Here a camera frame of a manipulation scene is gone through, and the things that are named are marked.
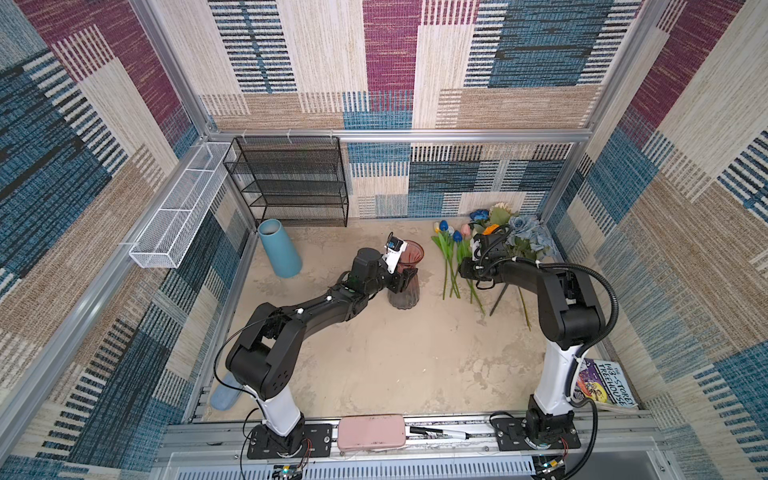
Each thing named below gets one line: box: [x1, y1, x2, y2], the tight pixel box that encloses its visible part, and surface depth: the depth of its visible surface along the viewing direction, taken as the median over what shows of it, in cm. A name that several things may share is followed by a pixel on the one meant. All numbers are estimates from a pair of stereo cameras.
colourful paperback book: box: [574, 358, 639, 410], surface depth 81 cm
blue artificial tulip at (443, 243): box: [431, 220, 450, 300], surface depth 110 cm
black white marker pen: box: [409, 426, 470, 440], surface depth 76 cm
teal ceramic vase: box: [258, 218, 303, 279], surface depth 96 cm
